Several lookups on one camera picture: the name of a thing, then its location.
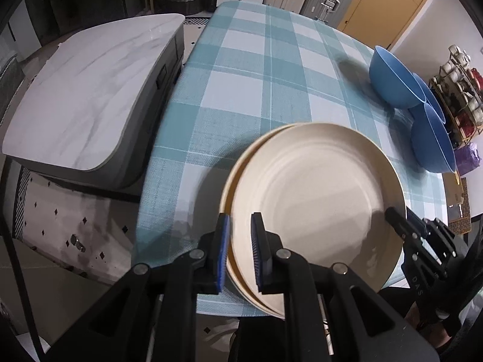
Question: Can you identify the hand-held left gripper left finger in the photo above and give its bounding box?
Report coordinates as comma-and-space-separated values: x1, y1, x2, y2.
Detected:
49, 213, 232, 362

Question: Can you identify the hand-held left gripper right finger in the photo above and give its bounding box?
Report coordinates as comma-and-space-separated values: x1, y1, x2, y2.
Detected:
251, 212, 444, 362

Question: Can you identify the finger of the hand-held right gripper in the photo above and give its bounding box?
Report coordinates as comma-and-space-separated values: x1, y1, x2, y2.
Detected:
423, 218, 459, 268
385, 207, 419, 249

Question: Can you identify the cream plate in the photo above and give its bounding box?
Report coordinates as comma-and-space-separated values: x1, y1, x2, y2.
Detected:
219, 122, 287, 319
229, 122, 408, 319

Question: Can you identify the blue bowl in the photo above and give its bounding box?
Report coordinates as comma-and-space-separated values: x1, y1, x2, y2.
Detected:
411, 71, 448, 125
369, 45, 428, 108
410, 103, 458, 174

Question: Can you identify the cardboard box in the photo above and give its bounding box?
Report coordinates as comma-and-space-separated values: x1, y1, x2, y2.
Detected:
443, 171, 466, 206

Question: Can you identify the purple bag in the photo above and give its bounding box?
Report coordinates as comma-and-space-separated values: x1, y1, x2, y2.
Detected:
453, 145, 481, 176

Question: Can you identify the metal shoe rack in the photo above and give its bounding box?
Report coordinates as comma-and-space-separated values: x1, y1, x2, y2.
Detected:
428, 44, 483, 148

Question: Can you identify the teal white checkered tablecloth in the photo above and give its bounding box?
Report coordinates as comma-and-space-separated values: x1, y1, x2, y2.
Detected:
135, 1, 451, 317

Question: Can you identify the black white patterned rug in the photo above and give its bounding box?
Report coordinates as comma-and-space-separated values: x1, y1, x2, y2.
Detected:
11, 14, 242, 348

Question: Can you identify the marble top side table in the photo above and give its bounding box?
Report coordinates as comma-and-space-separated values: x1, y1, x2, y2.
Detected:
2, 13, 185, 193

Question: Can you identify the wooden door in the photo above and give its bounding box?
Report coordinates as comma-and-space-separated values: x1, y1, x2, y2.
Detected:
336, 0, 440, 48

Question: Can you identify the white wardrobe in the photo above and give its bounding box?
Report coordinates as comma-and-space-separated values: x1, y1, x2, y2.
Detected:
5, 0, 42, 61

